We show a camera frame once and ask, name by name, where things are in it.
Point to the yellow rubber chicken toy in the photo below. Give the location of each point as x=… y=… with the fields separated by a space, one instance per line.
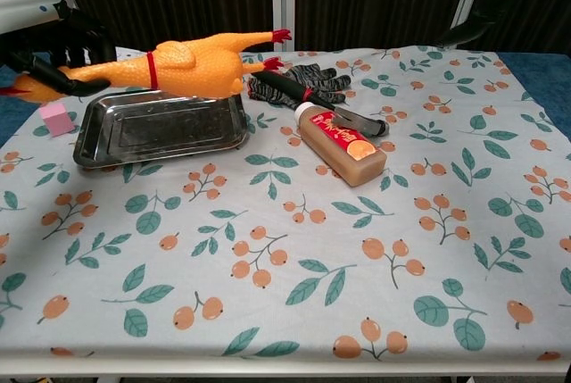
x=196 y=66

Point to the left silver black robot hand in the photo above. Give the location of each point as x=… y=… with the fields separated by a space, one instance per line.
x=80 y=39

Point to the floral fruit print tablecloth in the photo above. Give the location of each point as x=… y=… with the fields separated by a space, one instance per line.
x=312 y=244

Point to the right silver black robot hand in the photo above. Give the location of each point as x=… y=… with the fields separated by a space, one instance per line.
x=473 y=30

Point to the brown juice bottle red label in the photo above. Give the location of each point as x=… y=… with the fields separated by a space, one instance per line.
x=352 y=157

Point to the stainless steel rectangular tray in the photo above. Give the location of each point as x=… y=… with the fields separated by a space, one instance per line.
x=156 y=133

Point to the pink foam cube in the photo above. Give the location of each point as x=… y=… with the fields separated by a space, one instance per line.
x=55 y=119

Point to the grey black knit glove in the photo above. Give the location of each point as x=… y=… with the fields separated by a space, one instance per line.
x=325 y=77

